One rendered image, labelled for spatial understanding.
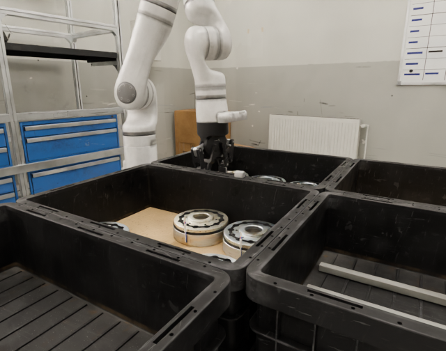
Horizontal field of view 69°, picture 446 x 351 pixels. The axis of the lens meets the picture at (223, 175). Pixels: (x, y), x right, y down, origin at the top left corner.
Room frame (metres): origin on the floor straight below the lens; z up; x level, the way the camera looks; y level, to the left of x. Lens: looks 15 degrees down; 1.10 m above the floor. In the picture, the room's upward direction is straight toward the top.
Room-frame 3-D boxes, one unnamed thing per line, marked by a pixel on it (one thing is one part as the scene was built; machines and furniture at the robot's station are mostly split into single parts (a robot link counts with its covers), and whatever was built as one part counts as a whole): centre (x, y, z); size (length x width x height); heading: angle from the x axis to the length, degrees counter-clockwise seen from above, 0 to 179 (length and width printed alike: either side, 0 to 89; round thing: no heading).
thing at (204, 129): (0.78, 0.02, 0.98); 0.08 x 0.08 x 0.09
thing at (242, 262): (0.50, 0.08, 0.92); 0.40 x 0.30 x 0.02; 59
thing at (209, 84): (0.77, 0.04, 1.15); 0.09 x 0.07 x 0.15; 116
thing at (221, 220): (0.57, 0.04, 0.86); 0.10 x 0.10 x 0.01
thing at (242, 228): (0.51, -0.05, 0.86); 0.05 x 0.05 x 0.01
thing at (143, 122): (0.93, 0.24, 1.04); 0.09 x 0.09 x 0.17; 78
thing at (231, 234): (0.51, -0.05, 0.86); 0.10 x 0.10 x 0.01
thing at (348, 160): (0.76, -0.07, 0.92); 0.40 x 0.30 x 0.02; 59
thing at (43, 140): (2.36, 1.06, 0.60); 0.72 x 0.03 x 0.56; 143
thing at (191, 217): (0.57, 0.04, 0.86); 0.05 x 0.05 x 0.01
